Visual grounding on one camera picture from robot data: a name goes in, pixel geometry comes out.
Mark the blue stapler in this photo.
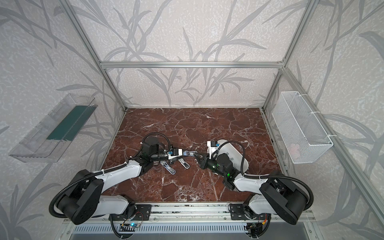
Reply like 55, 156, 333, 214
178, 158, 190, 170
160, 161, 176, 175
174, 149, 198, 159

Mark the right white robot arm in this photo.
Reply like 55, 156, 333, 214
194, 153, 314, 225

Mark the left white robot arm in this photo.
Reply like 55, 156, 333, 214
49, 149, 183, 225

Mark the white oval tray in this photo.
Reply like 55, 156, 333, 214
219, 143, 249, 173

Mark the pink item in basket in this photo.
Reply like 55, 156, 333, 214
288, 144, 301, 161

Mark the green pad in bin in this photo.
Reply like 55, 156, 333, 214
47, 105, 98, 141

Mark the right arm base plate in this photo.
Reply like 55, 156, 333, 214
228, 204, 257, 220

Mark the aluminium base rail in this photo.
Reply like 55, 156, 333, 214
61, 201, 316, 224

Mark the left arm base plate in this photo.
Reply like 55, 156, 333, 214
109, 204, 152, 222

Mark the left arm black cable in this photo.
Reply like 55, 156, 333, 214
48, 131, 172, 219

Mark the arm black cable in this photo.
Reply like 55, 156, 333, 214
48, 131, 172, 219
214, 140, 314, 211

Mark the white wire mesh basket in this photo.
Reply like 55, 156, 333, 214
272, 91, 334, 164

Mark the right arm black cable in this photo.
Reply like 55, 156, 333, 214
214, 140, 314, 211

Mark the aluminium frame crossbar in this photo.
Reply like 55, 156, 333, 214
100, 61, 283, 69

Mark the clear plastic wall bin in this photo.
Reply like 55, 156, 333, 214
9, 94, 98, 163

